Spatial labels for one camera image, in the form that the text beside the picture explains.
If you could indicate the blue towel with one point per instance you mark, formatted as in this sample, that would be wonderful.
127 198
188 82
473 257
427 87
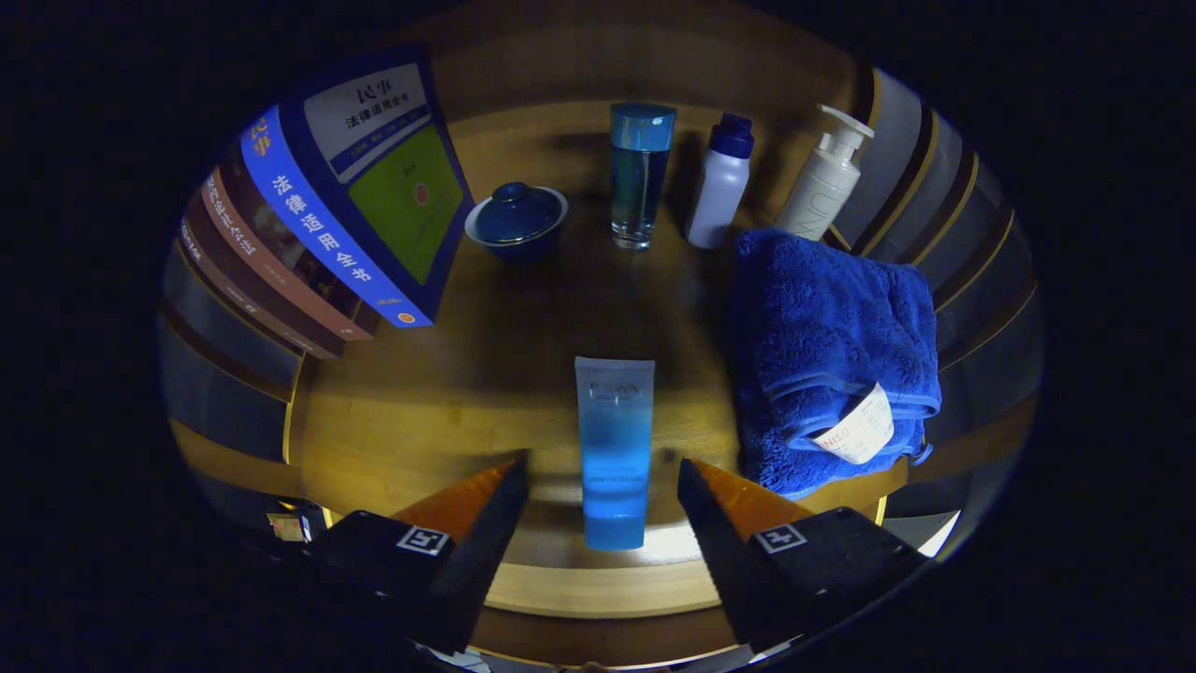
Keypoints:
822 318

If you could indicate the wooden drawer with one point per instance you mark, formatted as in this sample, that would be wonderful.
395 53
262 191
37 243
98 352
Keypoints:
607 640

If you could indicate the blue lidded teacup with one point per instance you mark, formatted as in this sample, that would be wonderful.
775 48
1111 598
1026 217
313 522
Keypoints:
516 220

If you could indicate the dark brown book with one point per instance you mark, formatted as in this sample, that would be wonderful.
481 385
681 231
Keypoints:
245 290

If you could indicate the white pump bottle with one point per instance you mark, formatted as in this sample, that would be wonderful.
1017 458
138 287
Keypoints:
822 187

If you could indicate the teal glass bottle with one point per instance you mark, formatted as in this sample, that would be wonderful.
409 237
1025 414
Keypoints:
640 178

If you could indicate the blue cosmetic tube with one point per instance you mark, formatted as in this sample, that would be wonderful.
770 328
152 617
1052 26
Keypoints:
614 458

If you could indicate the wooden countertop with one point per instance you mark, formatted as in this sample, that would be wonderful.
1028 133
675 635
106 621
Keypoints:
467 393

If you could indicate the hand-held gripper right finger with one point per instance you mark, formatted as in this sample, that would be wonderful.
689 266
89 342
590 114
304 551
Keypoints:
724 561

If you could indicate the reddish brown book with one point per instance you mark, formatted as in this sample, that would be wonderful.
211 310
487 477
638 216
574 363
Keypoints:
280 266

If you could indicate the white bottle with blue cap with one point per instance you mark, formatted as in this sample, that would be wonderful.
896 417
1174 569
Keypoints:
718 196

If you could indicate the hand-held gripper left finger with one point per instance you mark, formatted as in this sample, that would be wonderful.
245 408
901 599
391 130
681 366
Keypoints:
481 561

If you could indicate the wooden cabinet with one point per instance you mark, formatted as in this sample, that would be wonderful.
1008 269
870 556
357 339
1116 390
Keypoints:
654 65

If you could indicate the blue book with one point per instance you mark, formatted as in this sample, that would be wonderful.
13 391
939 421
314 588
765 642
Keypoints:
308 224

